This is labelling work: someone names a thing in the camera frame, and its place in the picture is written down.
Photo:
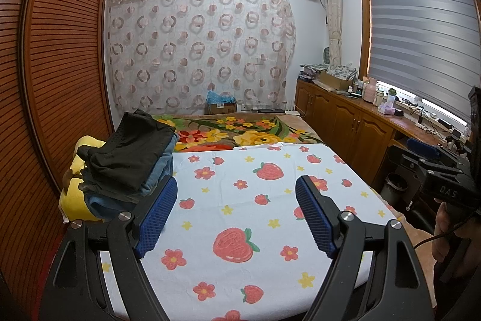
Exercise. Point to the green capped bottle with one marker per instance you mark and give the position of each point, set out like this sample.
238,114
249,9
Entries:
392,95

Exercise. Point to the light blue denim pants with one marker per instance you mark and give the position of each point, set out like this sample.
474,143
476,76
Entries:
169,151

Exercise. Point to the black flat device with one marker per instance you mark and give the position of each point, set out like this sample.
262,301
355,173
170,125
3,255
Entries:
270,111

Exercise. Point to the person's right hand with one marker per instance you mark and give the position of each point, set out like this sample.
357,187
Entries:
441,230

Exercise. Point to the small cardboard box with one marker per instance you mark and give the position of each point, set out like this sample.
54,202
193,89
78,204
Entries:
221,109

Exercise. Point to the person's right forearm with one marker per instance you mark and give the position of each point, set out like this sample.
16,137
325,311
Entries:
454,291

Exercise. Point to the pink bottle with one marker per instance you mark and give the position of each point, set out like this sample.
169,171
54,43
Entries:
370,93

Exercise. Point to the wooden cabinet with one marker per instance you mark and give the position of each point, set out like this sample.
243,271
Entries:
338,118

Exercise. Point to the wooden louvered wardrobe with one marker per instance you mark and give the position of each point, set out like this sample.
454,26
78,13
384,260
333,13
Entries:
56,61

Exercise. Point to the sheer circle print curtain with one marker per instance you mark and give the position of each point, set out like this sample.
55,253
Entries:
199,50

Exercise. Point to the black pants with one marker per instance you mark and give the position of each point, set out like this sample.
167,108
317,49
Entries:
127,148

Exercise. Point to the floral cloth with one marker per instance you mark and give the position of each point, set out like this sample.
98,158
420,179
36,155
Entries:
340,71

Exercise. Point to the yellow pillow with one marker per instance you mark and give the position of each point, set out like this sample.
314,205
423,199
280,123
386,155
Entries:
73,200

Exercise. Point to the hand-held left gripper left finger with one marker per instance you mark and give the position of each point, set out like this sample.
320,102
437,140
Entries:
156,219

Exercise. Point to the stack of books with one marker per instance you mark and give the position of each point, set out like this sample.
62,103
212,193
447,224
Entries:
310,72

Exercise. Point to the beige floral window curtain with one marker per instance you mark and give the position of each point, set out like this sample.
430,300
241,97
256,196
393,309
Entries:
332,12

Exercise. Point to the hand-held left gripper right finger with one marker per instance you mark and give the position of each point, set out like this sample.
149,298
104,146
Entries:
313,215

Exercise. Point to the grey striped roller blind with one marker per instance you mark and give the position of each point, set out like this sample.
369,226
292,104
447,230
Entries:
413,31

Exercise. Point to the pink tissue pack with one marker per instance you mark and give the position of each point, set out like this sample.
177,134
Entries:
387,108

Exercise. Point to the open cardboard box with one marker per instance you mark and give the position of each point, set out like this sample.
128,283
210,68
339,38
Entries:
336,81

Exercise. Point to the white strawberry print sheet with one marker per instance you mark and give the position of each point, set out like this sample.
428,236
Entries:
225,193

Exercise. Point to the dark trash bin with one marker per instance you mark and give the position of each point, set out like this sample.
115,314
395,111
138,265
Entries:
394,185

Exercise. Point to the small desk fan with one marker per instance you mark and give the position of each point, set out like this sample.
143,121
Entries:
330,56

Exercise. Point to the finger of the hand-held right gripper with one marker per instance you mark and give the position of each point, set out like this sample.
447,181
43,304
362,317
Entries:
422,147
406,157

